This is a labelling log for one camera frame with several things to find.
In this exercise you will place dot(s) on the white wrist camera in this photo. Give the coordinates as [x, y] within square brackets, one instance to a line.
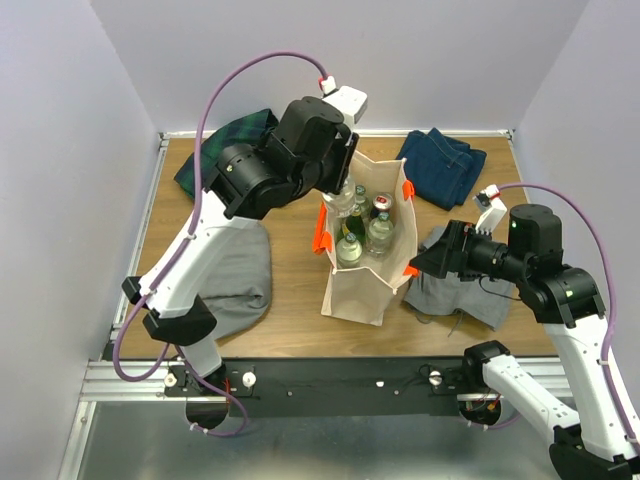
[351, 102]
[492, 209]

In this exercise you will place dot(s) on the green plaid cloth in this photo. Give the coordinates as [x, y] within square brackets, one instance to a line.
[248, 129]

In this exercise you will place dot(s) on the clear bottle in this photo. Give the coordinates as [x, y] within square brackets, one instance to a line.
[380, 234]
[349, 251]
[362, 199]
[342, 204]

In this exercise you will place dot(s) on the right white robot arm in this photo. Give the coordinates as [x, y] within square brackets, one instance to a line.
[593, 439]

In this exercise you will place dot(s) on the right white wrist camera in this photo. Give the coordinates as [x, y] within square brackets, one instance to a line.
[492, 209]

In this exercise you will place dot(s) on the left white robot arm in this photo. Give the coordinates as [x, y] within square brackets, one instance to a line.
[310, 148]

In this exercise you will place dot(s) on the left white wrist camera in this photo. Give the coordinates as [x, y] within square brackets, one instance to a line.
[351, 102]

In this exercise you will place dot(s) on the left grey cloth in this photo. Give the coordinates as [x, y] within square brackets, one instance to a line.
[239, 289]

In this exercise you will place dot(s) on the clear bottle back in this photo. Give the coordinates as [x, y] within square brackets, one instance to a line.
[362, 199]

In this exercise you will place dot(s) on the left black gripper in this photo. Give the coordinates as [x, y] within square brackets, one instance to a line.
[344, 146]

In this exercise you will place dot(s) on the right grey shorts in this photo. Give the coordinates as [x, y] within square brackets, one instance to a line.
[488, 301]

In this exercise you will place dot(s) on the aluminium frame rail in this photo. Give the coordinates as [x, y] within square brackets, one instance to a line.
[117, 389]

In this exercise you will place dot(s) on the beige canvas tote bag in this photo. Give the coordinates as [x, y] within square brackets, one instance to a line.
[363, 293]

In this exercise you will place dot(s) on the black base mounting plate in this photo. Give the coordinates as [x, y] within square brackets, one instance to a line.
[356, 386]

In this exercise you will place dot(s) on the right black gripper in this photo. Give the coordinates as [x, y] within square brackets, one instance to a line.
[440, 255]

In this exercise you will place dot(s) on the blue denim jeans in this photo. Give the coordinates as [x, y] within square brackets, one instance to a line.
[442, 169]

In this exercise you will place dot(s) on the red soda can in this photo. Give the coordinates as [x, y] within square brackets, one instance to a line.
[381, 202]

